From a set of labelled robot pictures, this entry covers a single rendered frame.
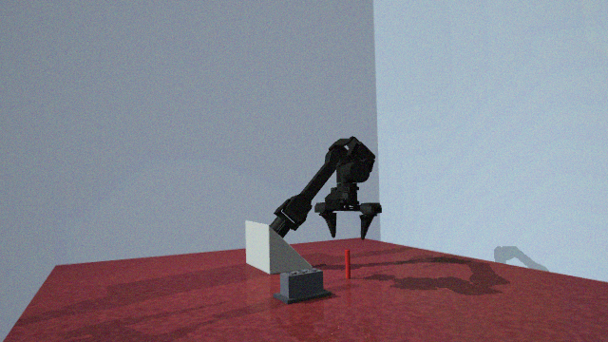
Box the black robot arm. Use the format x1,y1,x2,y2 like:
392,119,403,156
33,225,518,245
270,136,375,238

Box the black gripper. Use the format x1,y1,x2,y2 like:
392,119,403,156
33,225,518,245
314,183,382,240

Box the red peg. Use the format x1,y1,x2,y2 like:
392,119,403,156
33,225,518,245
345,250,351,279

